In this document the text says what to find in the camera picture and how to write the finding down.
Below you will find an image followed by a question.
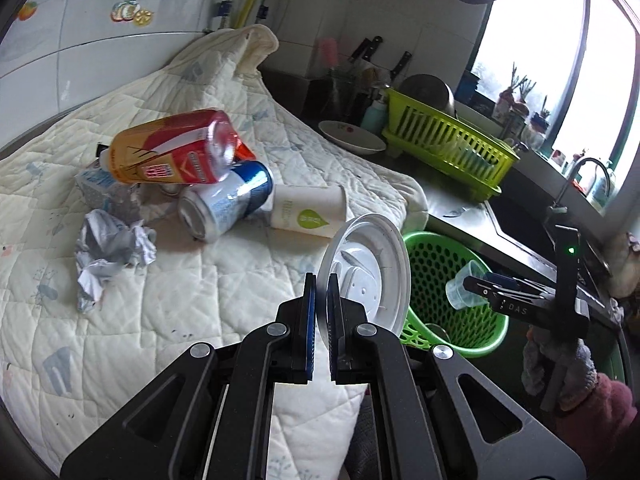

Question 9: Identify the blue white milk carton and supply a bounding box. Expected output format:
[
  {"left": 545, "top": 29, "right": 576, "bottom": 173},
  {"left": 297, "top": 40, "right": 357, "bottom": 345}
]
[{"left": 75, "top": 166, "right": 139, "bottom": 222}]

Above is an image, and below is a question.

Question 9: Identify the steel pot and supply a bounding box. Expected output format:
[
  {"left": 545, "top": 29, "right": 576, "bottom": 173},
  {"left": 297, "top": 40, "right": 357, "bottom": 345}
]
[{"left": 398, "top": 74, "right": 456, "bottom": 116}]

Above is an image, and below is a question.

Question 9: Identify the white paper cup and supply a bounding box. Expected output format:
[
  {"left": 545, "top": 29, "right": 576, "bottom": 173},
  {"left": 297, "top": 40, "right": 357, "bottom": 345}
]
[{"left": 271, "top": 184, "right": 347, "bottom": 238}]

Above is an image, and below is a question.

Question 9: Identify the red yellow drink bottle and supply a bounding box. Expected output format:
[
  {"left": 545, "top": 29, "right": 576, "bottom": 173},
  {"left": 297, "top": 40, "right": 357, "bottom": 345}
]
[{"left": 99, "top": 108, "right": 238, "bottom": 185}]

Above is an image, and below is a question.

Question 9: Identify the orange snack wrapper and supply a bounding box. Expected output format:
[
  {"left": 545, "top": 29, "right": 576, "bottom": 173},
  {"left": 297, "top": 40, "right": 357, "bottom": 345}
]
[{"left": 234, "top": 140, "right": 256, "bottom": 162}]

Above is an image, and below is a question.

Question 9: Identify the cream quilted cloth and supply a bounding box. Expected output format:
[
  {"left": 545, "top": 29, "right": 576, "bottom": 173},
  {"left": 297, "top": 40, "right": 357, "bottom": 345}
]
[{"left": 1, "top": 25, "right": 428, "bottom": 472}]

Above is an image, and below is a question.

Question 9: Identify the green mesh trash basket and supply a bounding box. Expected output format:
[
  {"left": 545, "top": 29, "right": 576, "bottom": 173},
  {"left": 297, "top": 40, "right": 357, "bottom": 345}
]
[{"left": 400, "top": 231, "right": 509, "bottom": 359}]

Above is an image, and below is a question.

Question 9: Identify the blue white drink can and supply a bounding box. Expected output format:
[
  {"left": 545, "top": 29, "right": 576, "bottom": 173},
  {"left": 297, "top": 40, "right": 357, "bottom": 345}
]
[{"left": 178, "top": 160, "right": 273, "bottom": 243}]

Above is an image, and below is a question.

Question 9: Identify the white paper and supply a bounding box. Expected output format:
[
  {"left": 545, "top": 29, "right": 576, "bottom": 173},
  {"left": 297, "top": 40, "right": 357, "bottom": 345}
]
[{"left": 75, "top": 209, "right": 157, "bottom": 312}]

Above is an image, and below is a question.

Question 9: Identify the lime green dish rack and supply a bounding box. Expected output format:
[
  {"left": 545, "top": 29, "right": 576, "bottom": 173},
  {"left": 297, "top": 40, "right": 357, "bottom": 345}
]
[{"left": 383, "top": 89, "right": 520, "bottom": 202}]

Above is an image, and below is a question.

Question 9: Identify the white plastic lid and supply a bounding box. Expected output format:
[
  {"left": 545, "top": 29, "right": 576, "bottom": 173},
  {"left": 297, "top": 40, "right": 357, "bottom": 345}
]
[{"left": 316, "top": 214, "right": 411, "bottom": 342}]

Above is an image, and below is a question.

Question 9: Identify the steel faucet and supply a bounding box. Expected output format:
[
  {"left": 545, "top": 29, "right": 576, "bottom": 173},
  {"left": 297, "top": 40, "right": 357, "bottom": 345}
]
[{"left": 548, "top": 156, "right": 615, "bottom": 214}]

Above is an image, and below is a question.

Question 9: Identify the white ceramic bowl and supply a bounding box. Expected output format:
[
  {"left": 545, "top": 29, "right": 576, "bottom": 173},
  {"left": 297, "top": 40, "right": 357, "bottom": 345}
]
[{"left": 318, "top": 120, "right": 386, "bottom": 156}]

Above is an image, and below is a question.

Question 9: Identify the right gloved hand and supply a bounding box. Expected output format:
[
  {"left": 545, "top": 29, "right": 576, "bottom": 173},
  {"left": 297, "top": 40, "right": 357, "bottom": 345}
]
[{"left": 521, "top": 326, "right": 598, "bottom": 412}]

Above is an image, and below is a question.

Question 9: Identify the small clear plastic cup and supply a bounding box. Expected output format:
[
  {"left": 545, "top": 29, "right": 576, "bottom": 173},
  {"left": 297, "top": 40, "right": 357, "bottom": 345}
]
[{"left": 445, "top": 260, "right": 488, "bottom": 310}]

